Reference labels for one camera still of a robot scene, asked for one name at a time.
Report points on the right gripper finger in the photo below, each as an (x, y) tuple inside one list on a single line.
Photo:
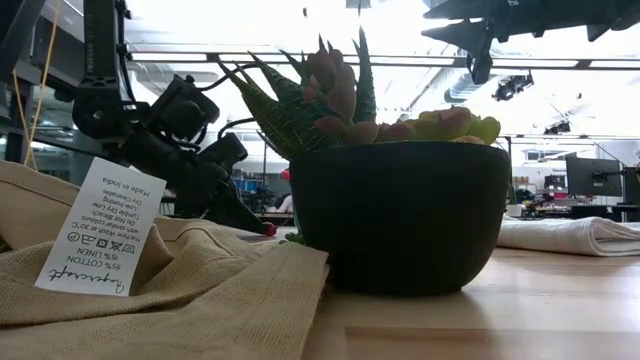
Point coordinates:
[(457, 9), (457, 35)]

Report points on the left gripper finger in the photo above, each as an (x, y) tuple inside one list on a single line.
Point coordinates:
[(235, 217), (245, 202)]

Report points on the crimson cherry toy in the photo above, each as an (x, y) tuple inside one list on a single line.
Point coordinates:
[(270, 229)]

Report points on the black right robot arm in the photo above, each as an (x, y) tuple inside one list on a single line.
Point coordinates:
[(617, 15)]

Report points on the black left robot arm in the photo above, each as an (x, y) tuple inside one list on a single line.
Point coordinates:
[(102, 75)]

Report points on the blue storage bins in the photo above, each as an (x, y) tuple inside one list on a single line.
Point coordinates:
[(245, 186)]

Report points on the person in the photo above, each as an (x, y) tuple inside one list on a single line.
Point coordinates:
[(285, 204)]

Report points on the black ceiling track light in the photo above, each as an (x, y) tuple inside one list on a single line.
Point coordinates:
[(557, 128), (510, 89)]

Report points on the beige linen cloth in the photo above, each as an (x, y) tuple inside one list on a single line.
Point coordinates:
[(200, 300)]

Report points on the white care label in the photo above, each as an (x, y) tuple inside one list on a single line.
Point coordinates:
[(100, 235)]

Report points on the dark framed glass partition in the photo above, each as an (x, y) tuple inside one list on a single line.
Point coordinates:
[(55, 135)]

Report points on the succulent plant in black bowl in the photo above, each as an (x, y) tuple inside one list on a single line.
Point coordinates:
[(400, 220)]

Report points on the black computer monitor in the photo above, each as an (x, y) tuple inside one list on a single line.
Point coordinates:
[(632, 185), (592, 175)]

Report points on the red storage box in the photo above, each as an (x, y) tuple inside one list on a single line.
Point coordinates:
[(556, 194)]

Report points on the small white plant pot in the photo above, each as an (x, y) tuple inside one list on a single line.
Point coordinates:
[(514, 210)]

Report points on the black office desk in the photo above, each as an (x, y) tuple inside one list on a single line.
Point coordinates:
[(605, 211)]

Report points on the white plaid dish towel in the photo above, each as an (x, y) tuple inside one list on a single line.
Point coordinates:
[(570, 237)]

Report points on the black table rig frame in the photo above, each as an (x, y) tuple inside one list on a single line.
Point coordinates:
[(277, 218)]

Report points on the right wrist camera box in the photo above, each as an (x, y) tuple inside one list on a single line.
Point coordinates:
[(481, 67)]

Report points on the overhead frame crossbeam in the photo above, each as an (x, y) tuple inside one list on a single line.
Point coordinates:
[(525, 63)]

